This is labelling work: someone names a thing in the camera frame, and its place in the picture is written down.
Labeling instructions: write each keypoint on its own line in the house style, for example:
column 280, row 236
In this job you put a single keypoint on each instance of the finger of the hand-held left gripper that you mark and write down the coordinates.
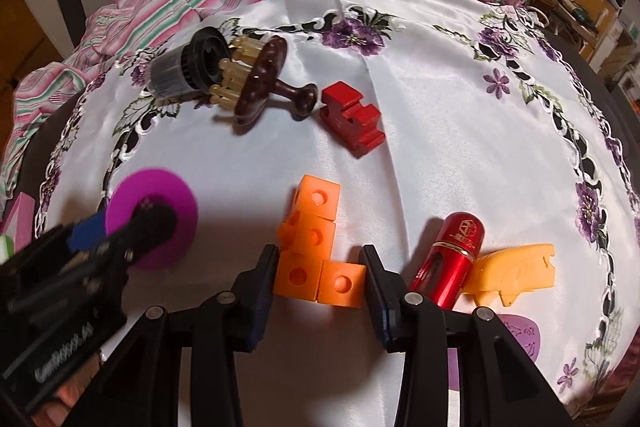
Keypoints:
column 150, row 229
column 87, row 233

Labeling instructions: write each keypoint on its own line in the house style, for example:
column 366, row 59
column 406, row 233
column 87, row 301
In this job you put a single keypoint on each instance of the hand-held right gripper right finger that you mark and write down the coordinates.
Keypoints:
column 378, row 307

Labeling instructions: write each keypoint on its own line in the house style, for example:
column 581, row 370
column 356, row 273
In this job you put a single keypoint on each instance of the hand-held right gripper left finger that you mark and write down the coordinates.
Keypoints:
column 260, row 302

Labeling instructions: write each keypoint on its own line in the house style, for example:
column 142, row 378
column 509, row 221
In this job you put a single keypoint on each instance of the pink tray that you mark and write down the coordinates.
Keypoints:
column 20, row 217

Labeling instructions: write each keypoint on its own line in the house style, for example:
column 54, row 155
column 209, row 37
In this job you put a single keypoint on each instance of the orange plastic cube blocks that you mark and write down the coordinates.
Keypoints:
column 310, row 237

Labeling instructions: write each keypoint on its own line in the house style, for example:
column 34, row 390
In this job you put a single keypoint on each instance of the red metal cylinder bottle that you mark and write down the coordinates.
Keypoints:
column 450, row 257

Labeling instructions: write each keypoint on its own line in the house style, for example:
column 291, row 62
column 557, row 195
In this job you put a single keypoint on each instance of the yellow-orange plastic piece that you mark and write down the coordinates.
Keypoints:
column 505, row 274

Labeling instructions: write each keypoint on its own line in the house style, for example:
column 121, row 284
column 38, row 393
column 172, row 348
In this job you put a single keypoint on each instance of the lavender round disc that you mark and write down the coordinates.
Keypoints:
column 522, row 337

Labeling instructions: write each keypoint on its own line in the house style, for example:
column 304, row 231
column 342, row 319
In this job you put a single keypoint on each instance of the red wooden notched block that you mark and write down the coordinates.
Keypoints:
column 350, row 127

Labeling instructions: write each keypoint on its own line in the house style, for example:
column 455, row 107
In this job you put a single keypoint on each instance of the person's left hand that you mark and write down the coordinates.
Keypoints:
column 62, row 409

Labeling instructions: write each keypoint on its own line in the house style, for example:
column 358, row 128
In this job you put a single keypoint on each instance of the black ribbed cylinder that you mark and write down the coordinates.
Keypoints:
column 180, row 67

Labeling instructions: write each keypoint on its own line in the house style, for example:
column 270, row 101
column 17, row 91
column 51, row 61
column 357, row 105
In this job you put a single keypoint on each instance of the white floral embroidered tablecloth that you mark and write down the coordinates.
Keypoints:
column 450, row 157

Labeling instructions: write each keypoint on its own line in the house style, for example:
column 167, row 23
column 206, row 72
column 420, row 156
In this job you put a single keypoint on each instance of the brown massage brush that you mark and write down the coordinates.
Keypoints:
column 265, row 72

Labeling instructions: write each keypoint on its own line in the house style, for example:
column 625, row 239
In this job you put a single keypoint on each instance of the wooden wardrobe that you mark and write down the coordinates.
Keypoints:
column 20, row 37

